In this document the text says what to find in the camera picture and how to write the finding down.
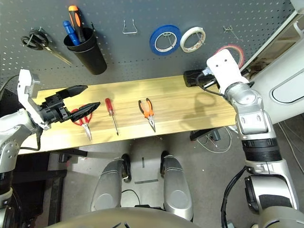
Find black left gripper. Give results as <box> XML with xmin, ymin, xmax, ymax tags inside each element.
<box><xmin>40</xmin><ymin>85</ymin><xmax>101</xmax><ymax>124</ymax></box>

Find red handled scissors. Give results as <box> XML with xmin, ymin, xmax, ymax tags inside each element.
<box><xmin>70</xmin><ymin>108</ymin><xmax>94</xmax><ymax>142</ymax></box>

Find red handled screwdriver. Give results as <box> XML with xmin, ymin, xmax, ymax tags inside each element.
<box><xmin>104</xmin><ymin>97</ymin><xmax>119</xmax><ymax>136</ymax></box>

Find orange black needle-nose pliers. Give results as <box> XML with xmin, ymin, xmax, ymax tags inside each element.
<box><xmin>138</xmin><ymin>97</ymin><xmax>157</xmax><ymax>133</ymax></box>

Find thin red tape roll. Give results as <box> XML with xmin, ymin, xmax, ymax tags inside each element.
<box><xmin>215</xmin><ymin>44</ymin><xmax>245</xmax><ymax>70</ymax></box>

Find grey perforated pegboard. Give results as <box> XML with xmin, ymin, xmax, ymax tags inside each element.
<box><xmin>0</xmin><ymin>0</ymin><xmax>296</xmax><ymax>88</ymax></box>

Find metal pegboard hook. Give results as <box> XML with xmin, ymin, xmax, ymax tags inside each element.
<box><xmin>223</xmin><ymin>25</ymin><xmax>243</xmax><ymax>41</ymax></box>
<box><xmin>196</xmin><ymin>30</ymin><xmax>205</xmax><ymax>47</ymax></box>
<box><xmin>162</xmin><ymin>32</ymin><xmax>176</xmax><ymax>49</ymax></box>

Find black plastic cup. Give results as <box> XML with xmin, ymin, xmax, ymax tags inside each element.
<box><xmin>63</xmin><ymin>27</ymin><xmax>107</xmax><ymax>76</ymax></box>

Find orange black screwdriver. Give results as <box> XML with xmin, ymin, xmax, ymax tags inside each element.
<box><xmin>68</xmin><ymin>5</ymin><xmax>86</xmax><ymax>43</ymax></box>

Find silver robot left leg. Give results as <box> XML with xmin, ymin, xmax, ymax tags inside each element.
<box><xmin>90</xmin><ymin>153</ymin><xmax>132</xmax><ymax>212</ymax></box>

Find silver robot leg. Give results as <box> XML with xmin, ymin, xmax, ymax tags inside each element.
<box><xmin>160</xmin><ymin>151</ymin><xmax>193</xmax><ymax>220</ymax></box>
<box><xmin>90</xmin><ymin>153</ymin><xmax>132</xmax><ymax>212</ymax></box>

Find black equipment cart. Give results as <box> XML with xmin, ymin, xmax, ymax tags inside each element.
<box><xmin>11</xmin><ymin>152</ymin><xmax>67</xmax><ymax>226</ymax></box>

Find blue tape roll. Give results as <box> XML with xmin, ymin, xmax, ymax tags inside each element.
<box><xmin>149</xmin><ymin>24</ymin><xmax>181</xmax><ymax>57</ymax></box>

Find long dark floor tape strip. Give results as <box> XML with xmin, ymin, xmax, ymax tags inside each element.
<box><xmin>134</xmin><ymin>179</ymin><xmax>159</xmax><ymax>185</ymax></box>

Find black plastic tool case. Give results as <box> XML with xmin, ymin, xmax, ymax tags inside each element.
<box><xmin>183</xmin><ymin>68</ymin><xmax>220</xmax><ymax>88</ymax></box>

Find white tape roll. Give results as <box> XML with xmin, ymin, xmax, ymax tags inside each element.
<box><xmin>180</xmin><ymin>27</ymin><xmax>206</xmax><ymax>53</ymax></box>

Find olive grey robot torso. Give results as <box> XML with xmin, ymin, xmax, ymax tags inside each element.
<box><xmin>47</xmin><ymin>205</ymin><xmax>304</xmax><ymax>228</ymax></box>

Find silver robot right leg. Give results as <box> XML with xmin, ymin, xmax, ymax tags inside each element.
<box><xmin>160</xmin><ymin>151</ymin><xmax>193</xmax><ymax>220</ymax></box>

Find white rounded appliance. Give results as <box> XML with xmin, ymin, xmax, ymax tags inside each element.
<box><xmin>247</xmin><ymin>40</ymin><xmax>304</xmax><ymax>125</ymax></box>

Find black table frame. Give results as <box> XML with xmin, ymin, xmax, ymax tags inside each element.
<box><xmin>49</xmin><ymin>127</ymin><xmax>238</xmax><ymax>164</ymax></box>

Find black handled scissors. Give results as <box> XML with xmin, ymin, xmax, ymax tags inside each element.
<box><xmin>20</xmin><ymin>28</ymin><xmax>73</xmax><ymax>66</ymax></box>

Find blue handled screwdriver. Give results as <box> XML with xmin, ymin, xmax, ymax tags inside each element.
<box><xmin>62</xmin><ymin>20</ymin><xmax>81</xmax><ymax>46</ymax></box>

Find wire pliers holder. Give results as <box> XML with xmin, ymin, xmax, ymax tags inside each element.
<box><xmin>122</xmin><ymin>19</ymin><xmax>138</xmax><ymax>34</ymax></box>

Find white floor cable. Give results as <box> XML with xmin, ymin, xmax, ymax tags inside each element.
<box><xmin>197</xmin><ymin>127</ymin><xmax>232</xmax><ymax>154</ymax></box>

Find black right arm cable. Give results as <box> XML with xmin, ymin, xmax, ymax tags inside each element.
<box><xmin>196</xmin><ymin>71</ymin><xmax>249</xmax><ymax>228</ymax></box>

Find white metal shelf frame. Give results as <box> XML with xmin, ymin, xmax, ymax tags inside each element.
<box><xmin>239</xmin><ymin>0</ymin><xmax>304</xmax><ymax>72</ymax></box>

